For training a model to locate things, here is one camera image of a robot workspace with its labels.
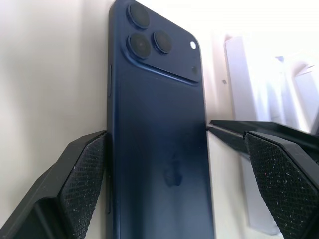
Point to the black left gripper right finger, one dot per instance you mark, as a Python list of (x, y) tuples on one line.
[(289, 189)]

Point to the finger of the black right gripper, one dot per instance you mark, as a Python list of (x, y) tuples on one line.
[(229, 133)]

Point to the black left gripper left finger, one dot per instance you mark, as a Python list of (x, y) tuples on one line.
[(49, 189)]

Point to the dark blue smartphone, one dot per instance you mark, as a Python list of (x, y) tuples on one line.
[(159, 139)]

